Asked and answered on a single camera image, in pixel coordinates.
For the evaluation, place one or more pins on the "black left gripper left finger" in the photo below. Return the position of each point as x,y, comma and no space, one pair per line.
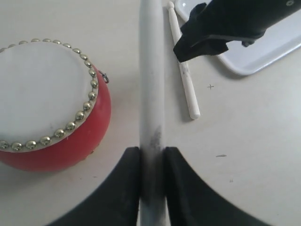
115,202

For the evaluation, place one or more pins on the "red small drum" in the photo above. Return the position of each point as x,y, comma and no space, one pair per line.
55,106

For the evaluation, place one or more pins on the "white drumstick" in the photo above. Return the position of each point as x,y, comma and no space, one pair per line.
152,112
188,87

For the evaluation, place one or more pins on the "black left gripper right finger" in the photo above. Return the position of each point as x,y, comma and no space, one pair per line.
191,202

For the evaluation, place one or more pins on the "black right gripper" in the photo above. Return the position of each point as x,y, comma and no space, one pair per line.
210,26

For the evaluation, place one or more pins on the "white plastic tray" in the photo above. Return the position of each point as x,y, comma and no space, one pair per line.
278,40

